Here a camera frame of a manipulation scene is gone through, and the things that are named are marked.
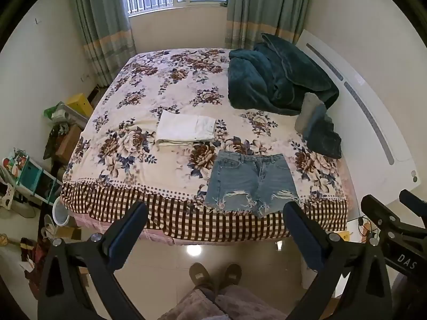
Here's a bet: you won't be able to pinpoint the yellow box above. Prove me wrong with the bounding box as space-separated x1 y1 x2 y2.
65 93 94 117

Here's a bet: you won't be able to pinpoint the white shoe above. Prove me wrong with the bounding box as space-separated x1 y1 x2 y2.
43 214 59 239

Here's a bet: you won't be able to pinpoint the person's left slipper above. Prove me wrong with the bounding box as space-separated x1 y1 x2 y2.
189 263 214 290

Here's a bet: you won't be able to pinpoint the grey folded cloth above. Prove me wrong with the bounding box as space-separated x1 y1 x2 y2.
295 93 326 134

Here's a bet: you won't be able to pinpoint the white bucket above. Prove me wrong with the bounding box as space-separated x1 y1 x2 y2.
52 196 71 227

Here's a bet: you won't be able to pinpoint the bed with floral sheet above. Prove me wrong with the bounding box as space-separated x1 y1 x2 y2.
62 47 349 241

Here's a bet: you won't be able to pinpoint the dark teal folded cloth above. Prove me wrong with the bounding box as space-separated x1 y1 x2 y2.
303 103 343 160

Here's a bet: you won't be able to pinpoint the white headboard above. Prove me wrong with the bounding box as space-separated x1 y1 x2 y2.
295 29 421 214

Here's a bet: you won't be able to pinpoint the person's left leg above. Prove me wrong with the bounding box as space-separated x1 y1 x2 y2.
168 287 231 320

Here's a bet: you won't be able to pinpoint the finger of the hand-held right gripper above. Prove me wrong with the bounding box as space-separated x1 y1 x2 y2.
399 189 427 214
360 194 412 238

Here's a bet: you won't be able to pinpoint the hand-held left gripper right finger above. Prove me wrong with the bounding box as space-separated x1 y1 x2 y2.
283 202 394 320

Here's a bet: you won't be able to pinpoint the person's slipper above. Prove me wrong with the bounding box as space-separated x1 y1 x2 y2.
223 263 243 286
189 263 214 290

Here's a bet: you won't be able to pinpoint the brown cardboard box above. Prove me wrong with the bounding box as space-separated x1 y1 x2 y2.
55 125 82 162

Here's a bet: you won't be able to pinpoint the person's right slipper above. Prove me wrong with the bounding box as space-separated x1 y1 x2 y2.
223 263 243 286

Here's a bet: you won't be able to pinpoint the green curtain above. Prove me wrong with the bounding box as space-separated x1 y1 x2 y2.
68 0 137 89
224 0 314 51

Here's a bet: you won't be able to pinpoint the blue denim shorts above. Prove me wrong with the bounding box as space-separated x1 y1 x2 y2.
204 150 302 219

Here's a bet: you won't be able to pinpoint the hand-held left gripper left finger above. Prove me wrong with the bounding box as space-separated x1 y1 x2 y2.
36 201 149 320

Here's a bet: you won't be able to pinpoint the red patterned cloth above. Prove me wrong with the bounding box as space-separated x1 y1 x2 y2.
19 237 47 294

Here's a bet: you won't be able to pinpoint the green plastic bag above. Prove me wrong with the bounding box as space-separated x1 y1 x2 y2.
43 102 72 122

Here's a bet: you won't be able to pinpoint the teal fleece blanket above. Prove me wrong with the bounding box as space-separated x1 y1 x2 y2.
228 33 340 117

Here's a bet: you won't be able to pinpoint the folded white pants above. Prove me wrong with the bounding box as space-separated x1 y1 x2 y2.
155 110 217 145

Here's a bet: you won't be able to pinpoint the teal shelf unit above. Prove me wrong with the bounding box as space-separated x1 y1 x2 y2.
2 155 63 206

